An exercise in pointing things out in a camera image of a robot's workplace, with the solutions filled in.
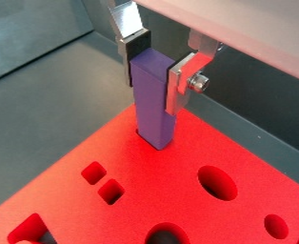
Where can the dark grey panel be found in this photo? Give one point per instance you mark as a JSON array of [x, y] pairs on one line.
[[34, 27]]

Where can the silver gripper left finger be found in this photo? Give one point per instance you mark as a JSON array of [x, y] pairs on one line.
[[132, 35]]

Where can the purple rectangular block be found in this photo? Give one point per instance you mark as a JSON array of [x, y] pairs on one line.
[[148, 72]]

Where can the red shape sorter board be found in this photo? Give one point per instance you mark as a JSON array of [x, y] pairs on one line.
[[117, 192]]

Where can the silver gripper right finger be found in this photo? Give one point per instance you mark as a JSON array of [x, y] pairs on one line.
[[184, 74]]

